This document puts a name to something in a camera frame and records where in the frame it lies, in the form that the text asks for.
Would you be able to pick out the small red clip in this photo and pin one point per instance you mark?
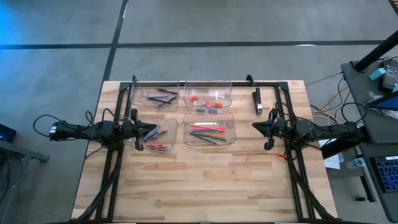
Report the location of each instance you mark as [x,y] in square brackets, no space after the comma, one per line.
[281,155]

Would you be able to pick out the black electronic device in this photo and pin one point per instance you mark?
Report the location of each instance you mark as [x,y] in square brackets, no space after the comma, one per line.
[390,79]

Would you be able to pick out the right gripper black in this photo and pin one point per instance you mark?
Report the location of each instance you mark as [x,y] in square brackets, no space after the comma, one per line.
[278,129]

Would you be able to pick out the orange pencil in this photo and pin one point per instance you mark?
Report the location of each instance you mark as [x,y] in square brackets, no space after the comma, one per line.
[202,127]
[216,135]

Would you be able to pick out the black device with blue light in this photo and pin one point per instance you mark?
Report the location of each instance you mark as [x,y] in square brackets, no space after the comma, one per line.
[7,133]

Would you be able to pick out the purple pen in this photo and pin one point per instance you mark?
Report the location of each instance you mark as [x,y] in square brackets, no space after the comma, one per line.
[168,91]

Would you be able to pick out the black diagonal pole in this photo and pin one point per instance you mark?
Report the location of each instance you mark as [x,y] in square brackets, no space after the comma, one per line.
[376,51]

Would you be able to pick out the clear plastic bin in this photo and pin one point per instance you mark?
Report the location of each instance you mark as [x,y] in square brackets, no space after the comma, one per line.
[196,90]
[140,105]
[192,119]
[171,124]

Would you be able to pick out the black table clamp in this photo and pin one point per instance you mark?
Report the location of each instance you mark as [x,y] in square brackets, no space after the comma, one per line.
[134,79]
[250,79]

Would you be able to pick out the dark green crayon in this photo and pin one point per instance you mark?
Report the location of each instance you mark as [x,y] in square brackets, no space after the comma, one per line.
[155,135]

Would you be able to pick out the small black floor object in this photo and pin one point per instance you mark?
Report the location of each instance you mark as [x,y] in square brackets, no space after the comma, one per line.
[361,198]

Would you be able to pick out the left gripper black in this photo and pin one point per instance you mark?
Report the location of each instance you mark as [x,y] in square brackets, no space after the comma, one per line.
[133,129]

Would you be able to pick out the pinkish red pencil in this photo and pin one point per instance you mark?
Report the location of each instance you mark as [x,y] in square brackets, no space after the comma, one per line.
[219,128]

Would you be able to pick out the blue pencil with pink eraser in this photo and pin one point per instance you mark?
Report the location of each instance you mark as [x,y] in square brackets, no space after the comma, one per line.
[200,131]

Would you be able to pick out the dark metal stand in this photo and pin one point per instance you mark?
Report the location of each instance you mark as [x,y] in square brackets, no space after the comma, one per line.
[18,152]

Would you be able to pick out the black desk support beam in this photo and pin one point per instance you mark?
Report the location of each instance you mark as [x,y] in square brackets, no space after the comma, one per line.
[339,149]

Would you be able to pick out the blue crayon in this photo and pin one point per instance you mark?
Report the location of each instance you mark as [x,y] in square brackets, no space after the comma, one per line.
[153,132]

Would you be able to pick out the teal box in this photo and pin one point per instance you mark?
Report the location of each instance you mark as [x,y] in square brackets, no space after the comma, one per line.
[377,74]

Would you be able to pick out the dark gray pen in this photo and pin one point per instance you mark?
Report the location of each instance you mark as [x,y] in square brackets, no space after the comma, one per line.
[170,100]

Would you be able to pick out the gray blue eraser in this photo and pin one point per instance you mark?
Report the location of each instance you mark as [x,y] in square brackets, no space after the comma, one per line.
[213,110]

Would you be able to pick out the blue pen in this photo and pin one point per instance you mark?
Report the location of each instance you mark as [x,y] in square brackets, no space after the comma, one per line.
[157,96]

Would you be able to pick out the clear water bottle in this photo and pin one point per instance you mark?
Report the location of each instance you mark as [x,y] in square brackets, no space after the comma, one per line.
[356,163]

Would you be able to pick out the black keyboard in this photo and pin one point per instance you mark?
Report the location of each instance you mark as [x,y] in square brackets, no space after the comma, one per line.
[387,174]

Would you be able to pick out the orange marker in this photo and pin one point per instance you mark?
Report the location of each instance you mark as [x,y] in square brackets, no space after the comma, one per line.
[193,98]

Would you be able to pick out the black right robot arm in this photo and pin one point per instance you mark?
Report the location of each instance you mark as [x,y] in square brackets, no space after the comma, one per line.
[326,132]

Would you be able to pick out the pink eraser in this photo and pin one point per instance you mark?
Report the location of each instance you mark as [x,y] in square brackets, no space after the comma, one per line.
[208,103]

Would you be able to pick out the black metal table frame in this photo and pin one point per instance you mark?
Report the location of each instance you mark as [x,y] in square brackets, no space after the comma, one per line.
[242,84]

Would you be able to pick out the red eraser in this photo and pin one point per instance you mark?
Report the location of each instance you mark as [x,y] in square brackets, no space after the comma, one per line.
[218,105]

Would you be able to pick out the gray crayon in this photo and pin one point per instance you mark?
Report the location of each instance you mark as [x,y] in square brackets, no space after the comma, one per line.
[148,136]

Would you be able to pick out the white paper sheet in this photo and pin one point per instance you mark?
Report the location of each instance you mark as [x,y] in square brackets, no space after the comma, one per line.
[332,161]

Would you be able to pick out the green pencil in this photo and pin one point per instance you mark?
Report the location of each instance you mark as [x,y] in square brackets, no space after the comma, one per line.
[203,138]
[214,139]

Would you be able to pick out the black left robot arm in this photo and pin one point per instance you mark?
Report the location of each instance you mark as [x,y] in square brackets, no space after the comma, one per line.
[90,130]

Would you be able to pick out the dark gray desk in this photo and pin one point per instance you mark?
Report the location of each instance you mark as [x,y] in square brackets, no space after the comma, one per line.
[357,93]
[373,202]

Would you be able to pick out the tablet with blue screen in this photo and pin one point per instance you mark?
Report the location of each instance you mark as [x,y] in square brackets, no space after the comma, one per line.
[388,104]

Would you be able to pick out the black stapler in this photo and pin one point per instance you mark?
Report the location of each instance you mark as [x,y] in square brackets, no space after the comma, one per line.
[257,102]

